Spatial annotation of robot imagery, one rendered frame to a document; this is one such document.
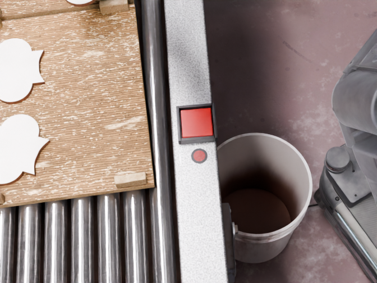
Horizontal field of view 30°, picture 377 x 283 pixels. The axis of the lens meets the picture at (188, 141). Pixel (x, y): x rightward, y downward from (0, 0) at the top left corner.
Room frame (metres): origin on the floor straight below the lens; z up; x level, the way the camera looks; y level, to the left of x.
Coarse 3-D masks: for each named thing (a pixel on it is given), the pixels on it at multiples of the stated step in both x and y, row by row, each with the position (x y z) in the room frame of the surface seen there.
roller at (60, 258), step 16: (48, 208) 0.46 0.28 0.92; (64, 208) 0.46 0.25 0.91; (48, 224) 0.43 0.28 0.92; (64, 224) 0.43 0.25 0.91; (48, 240) 0.40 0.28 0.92; (64, 240) 0.40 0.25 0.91; (48, 256) 0.37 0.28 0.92; (64, 256) 0.37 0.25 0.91; (48, 272) 0.34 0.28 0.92; (64, 272) 0.34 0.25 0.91
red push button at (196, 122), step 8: (184, 112) 0.62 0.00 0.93; (192, 112) 0.62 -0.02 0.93; (200, 112) 0.61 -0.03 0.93; (208, 112) 0.61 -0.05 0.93; (184, 120) 0.60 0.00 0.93; (192, 120) 0.60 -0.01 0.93; (200, 120) 0.60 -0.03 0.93; (208, 120) 0.60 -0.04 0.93; (184, 128) 0.59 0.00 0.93; (192, 128) 0.58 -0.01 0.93; (200, 128) 0.58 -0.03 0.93; (208, 128) 0.58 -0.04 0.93; (184, 136) 0.57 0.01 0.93; (192, 136) 0.57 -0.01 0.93
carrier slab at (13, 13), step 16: (0, 0) 0.94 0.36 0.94; (16, 0) 0.93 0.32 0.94; (32, 0) 0.93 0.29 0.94; (48, 0) 0.92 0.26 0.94; (64, 0) 0.92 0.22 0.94; (96, 0) 0.90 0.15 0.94; (128, 0) 0.90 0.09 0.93; (0, 16) 0.90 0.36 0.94; (16, 16) 0.89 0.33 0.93; (32, 16) 0.89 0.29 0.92
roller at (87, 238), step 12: (72, 204) 0.47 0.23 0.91; (84, 204) 0.46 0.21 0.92; (72, 216) 0.44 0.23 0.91; (84, 216) 0.44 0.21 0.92; (72, 228) 0.42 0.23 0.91; (84, 228) 0.41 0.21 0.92; (72, 240) 0.40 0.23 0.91; (84, 240) 0.39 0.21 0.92; (72, 252) 0.37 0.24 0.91; (84, 252) 0.37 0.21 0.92; (72, 264) 0.35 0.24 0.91; (84, 264) 0.35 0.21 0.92; (72, 276) 0.33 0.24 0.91; (84, 276) 0.32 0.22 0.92
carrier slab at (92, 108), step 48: (48, 48) 0.80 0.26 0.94; (96, 48) 0.79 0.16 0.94; (48, 96) 0.69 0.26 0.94; (96, 96) 0.68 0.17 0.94; (144, 96) 0.66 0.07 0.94; (48, 144) 0.58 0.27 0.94; (96, 144) 0.57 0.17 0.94; (144, 144) 0.56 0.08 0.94; (0, 192) 0.50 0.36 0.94; (48, 192) 0.49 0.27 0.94; (96, 192) 0.48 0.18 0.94
